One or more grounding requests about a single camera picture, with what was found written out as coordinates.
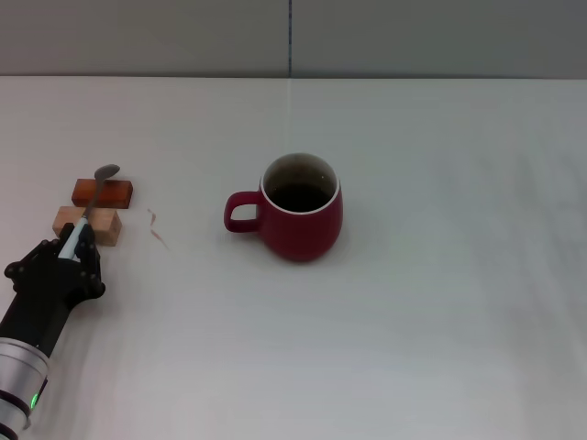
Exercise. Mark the dark reddish wooden block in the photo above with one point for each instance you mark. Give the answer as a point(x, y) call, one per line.
point(117, 192)

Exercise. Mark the light wooden block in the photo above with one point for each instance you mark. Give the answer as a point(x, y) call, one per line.
point(107, 224)

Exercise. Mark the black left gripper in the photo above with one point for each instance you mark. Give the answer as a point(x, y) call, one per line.
point(43, 302)

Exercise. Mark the red ceramic cup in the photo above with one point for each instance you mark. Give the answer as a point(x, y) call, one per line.
point(302, 236)

